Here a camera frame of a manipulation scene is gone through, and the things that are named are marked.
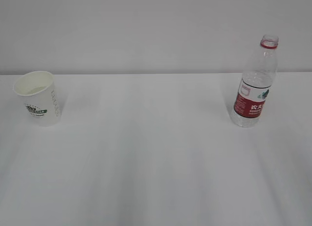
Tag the clear Nongfu Spring water bottle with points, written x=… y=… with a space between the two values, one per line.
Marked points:
x=256 y=81

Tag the white Coffee Star paper cup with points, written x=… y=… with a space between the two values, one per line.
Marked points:
x=38 y=94

